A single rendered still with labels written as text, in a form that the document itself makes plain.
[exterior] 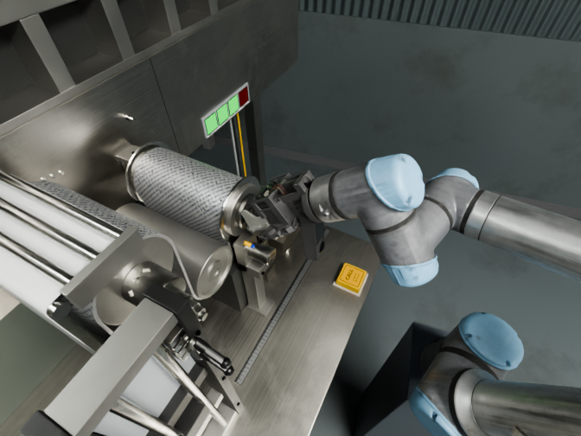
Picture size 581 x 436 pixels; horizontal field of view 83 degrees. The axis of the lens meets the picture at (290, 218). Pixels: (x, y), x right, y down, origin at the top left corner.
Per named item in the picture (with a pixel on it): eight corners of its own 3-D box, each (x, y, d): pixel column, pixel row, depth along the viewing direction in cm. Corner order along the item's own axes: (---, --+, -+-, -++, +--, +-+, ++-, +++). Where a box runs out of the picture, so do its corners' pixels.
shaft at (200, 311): (200, 331, 45) (194, 322, 43) (166, 312, 47) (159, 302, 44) (213, 311, 47) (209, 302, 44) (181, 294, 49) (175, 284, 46)
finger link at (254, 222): (233, 208, 66) (262, 199, 60) (251, 229, 68) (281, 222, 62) (224, 219, 64) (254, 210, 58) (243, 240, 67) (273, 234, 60)
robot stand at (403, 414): (402, 411, 154) (491, 343, 85) (398, 462, 142) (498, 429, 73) (360, 397, 158) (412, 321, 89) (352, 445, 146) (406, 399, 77)
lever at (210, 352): (225, 371, 39) (227, 371, 38) (191, 347, 39) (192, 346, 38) (232, 361, 40) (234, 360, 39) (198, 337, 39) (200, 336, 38)
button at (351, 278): (357, 294, 95) (359, 290, 93) (335, 284, 97) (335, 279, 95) (366, 275, 99) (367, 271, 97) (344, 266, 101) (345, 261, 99)
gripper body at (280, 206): (268, 178, 61) (316, 161, 53) (293, 212, 65) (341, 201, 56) (245, 205, 57) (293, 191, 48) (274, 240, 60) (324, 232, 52)
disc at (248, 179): (227, 254, 70) (215, 209, 59) (226, 253, 71) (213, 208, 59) (263, 209, 79) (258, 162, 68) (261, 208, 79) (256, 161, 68)
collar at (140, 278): (162, 326, 47) (147, 306, 42) (131, 308, 49) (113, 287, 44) (190, 291, 51) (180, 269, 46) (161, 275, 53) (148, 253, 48)
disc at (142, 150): (141, 214, 78) (115, 166, 67) (139, 213, 78) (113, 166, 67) (181, 176, 86) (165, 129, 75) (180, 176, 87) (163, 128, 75)
